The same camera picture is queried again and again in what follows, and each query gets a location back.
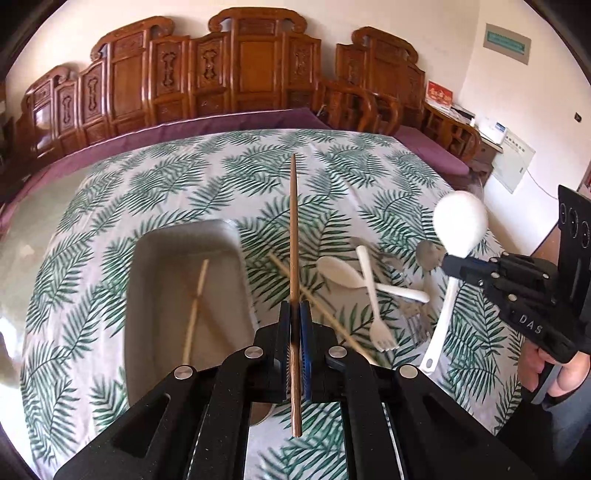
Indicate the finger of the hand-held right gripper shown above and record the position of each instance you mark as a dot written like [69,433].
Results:
[466,267]

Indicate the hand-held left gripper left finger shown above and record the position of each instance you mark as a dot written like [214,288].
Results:
[286,332]

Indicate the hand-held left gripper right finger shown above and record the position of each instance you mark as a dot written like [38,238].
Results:
[306,341]

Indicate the light bamboo chopstick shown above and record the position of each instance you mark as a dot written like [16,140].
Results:
[323,310]
[198,295]

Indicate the metal spoon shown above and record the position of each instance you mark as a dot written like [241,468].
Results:
[429,256]

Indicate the large white serving spoon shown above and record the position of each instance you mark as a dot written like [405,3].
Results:
[461,221]

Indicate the metal fork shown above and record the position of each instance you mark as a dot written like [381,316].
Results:
[388,261]
[414,323]

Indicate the white plastic fork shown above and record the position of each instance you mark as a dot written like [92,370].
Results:
[371,300]

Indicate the small white plastic spoon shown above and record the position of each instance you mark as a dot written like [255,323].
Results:
[337,270]

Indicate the dark wooden chopstick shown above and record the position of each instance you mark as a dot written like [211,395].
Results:
[294,230]

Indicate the grey rectangular tray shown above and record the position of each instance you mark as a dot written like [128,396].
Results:
[184,249]

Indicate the person's right hand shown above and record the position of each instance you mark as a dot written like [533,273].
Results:
[572,378]

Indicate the short purple seat cushion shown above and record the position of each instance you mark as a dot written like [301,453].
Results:
[434,147]

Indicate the wooden side table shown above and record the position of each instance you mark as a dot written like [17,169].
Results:
[455,131]

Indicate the white box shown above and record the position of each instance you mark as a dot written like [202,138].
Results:
[490,129]

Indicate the wooden armchair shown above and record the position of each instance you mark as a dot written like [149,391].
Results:
[388,115]
[346,104]

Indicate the red card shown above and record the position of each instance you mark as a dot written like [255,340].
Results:
[440,94]

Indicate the leaf print tablecloth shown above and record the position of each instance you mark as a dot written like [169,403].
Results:
[184,184]

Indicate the short carved wooden bench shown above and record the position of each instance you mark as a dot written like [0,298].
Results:
[383,60]

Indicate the long carved wooden bench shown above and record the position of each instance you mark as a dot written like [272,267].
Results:
[254,64]

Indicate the green wall sign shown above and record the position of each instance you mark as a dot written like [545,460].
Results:
[507,43]

